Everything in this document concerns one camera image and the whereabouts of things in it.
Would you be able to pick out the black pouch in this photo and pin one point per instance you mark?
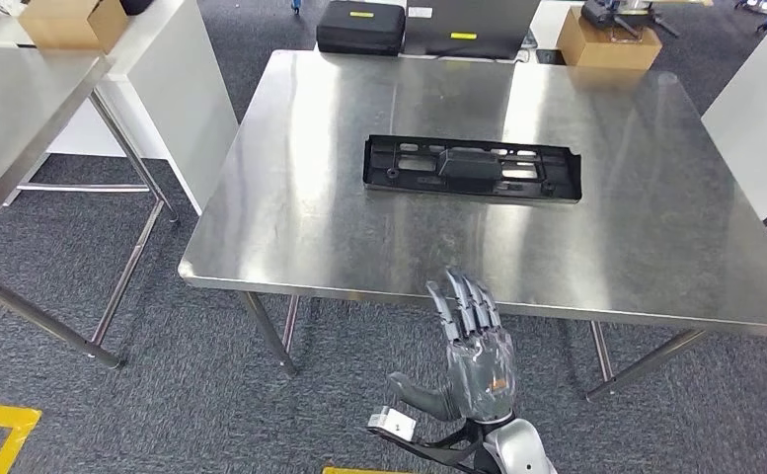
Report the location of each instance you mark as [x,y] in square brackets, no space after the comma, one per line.
[136,5]

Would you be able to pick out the black zip case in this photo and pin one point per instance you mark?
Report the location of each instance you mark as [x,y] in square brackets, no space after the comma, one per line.
[357,36]

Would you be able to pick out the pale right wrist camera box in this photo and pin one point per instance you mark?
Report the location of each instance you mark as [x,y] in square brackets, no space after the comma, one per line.
[393,424]

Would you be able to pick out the black plastic bracket panel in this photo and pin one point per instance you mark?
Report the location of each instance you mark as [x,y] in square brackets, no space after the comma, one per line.
[474,167]

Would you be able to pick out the grey laptop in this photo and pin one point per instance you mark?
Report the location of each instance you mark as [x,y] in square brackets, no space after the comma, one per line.
[487,19]

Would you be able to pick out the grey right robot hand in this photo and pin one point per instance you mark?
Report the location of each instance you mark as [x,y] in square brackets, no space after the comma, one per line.
[481,379]

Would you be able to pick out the brown cardboard box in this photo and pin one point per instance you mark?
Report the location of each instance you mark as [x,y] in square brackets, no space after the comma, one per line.
[605,52]
[69,26]

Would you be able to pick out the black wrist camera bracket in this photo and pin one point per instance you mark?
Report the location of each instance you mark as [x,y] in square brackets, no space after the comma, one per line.
[448,451]

